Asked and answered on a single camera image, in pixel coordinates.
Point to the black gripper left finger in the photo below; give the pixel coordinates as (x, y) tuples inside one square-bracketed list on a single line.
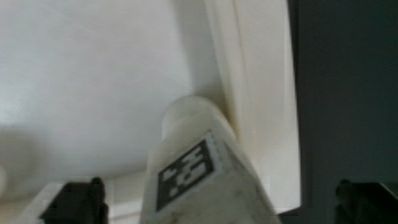
[(78, 206)]

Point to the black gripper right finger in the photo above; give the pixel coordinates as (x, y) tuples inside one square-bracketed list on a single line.
[(366, 203)]

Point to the white table leg with tag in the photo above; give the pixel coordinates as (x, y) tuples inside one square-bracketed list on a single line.
[(202, 188)]

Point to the white square tabletop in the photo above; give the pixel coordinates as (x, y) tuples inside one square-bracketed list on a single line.
[(101, 59)]

